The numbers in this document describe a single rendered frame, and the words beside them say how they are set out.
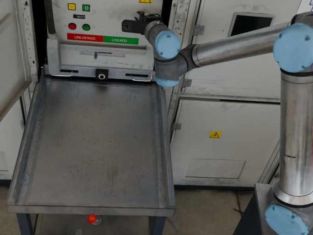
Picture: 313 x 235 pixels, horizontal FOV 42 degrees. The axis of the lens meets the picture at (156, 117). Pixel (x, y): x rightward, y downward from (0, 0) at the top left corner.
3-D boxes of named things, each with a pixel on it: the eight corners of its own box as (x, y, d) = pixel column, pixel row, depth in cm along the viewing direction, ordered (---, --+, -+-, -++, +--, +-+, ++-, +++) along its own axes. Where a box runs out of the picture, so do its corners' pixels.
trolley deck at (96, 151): (173, 216, 156) (175, 208, 152) (7, 213, 149) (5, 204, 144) (163, 97, 203) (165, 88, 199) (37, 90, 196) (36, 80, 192)
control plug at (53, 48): (59, 74, 181) (57, 42, 169) (48, 73, 181) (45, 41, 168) (61, 63, 187) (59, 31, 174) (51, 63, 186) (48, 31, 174)
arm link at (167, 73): (187, 80, 159) (187, 51, 152) (168, 92, 152) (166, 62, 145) (170, 74, 165) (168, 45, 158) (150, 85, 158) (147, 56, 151)
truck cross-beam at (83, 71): (156, 81, 200) (158, 72, 196) (45, 74, 194) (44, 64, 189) (156, 74, 203) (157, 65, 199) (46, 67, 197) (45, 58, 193)
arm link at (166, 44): (158, 63, 145) (156, 37, 140) (148, 50, 155) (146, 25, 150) (182, 58, 148) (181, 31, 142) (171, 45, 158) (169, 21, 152)
